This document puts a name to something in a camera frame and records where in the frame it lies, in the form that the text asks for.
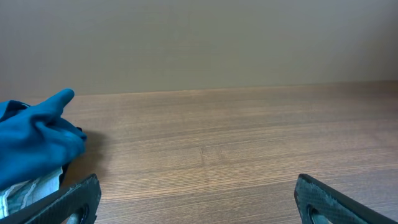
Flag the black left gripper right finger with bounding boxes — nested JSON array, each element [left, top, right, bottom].
[[294, 174, 397, 224]]

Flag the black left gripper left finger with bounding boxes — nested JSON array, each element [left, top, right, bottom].
[[1, 174, 101, 224]]

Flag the light blue jeans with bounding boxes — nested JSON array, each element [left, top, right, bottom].
[[1, 167, 63, 219]]

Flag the blue polo shirt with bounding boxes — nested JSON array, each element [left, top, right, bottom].
[[1, 89, 87, 190]]

